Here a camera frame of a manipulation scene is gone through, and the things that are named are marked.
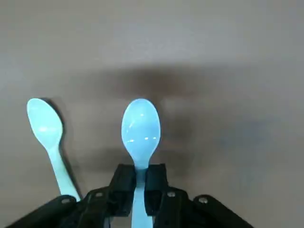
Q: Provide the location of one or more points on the blue plastic spoon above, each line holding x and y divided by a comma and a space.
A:
141, 128

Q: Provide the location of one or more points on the green plastic spoon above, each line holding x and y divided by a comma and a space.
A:
45, 123

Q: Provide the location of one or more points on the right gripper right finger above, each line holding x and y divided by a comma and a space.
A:
175, 209

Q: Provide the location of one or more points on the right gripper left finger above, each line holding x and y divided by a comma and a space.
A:
99, 209

